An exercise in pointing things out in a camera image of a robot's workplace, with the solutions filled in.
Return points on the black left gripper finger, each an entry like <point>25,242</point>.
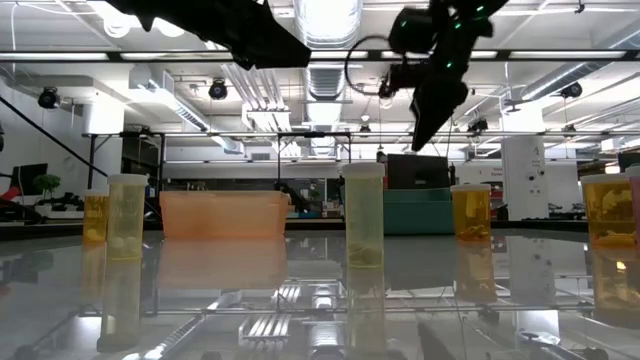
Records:
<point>280,37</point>
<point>270,63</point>

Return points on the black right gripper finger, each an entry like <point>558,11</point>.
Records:
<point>418,125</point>
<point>442,107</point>

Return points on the wide orange pill bottle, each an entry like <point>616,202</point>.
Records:
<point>607,210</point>
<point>471,212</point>

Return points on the small orange pill bottle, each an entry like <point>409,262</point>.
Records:
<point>95,220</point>

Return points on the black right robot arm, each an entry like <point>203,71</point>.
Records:
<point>415,30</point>

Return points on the teal plastic bin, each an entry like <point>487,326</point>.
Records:
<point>415,215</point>

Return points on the orange translucent plastic bin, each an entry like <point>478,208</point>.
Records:
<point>225,215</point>

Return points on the black background monitor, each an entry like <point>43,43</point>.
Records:
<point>417,172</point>

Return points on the black ceiling spotlight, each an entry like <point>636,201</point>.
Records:
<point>571,90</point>
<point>218,90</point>
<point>49,97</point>

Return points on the white room column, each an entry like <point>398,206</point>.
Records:
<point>522,180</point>

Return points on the black background table rack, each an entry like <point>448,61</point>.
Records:
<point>91,160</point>

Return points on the small green background tree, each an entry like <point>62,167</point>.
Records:
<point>47,182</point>

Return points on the dark angled background monitor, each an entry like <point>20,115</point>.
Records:
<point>30,177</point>

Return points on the red background object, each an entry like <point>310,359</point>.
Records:
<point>12,194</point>

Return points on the white glossy table sheet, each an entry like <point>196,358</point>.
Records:
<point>60,280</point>

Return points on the silver ceiling air duct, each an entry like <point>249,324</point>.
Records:
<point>327,80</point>

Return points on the black aluminium table frame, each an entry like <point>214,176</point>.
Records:
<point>315,226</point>

